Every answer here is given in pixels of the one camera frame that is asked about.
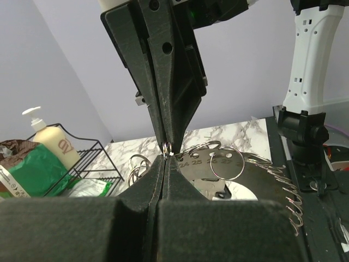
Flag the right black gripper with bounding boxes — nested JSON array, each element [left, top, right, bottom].
[[100, 1, 207, 153]]

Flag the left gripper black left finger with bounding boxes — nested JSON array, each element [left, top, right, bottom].
[[1, 156, 165, 261]]

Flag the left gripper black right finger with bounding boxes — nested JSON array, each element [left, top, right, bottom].
[[152, 156, 304, 261]]

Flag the metal toothed key ring disc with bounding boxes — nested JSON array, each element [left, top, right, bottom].
[[161, 140, 303, 235]]

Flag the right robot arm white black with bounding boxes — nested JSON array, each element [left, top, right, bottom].
[[99, 1, 348, 154]]

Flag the green white snack bag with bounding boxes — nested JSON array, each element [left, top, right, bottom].
[[62, 178, 113, 197]]

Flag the brown green coffee bag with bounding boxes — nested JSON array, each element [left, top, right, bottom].
[[1, 139, 70, 200]]

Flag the cream lotion pump bottle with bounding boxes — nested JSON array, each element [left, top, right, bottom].
[[22, 106, 81, 170]]

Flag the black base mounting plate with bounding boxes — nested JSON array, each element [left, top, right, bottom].
[[266, 106, 348, 261]]

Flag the black wire shelf rack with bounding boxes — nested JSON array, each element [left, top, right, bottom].
[[40, 122, 126, 197]]

